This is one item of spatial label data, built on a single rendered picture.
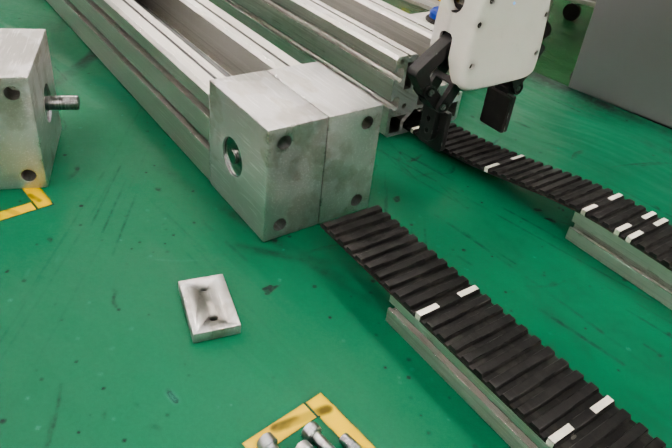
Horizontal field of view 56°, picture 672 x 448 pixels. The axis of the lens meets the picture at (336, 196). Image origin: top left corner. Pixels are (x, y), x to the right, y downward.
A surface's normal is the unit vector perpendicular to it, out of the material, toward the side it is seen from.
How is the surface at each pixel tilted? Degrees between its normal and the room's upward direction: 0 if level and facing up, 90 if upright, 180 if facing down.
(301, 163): 90
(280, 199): 90
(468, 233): 0
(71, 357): 0
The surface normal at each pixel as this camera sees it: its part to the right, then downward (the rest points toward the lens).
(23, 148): 0.23, 0.56
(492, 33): 0.51, 0.51
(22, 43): 0.10, -0.83
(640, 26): -0.71, 0.33
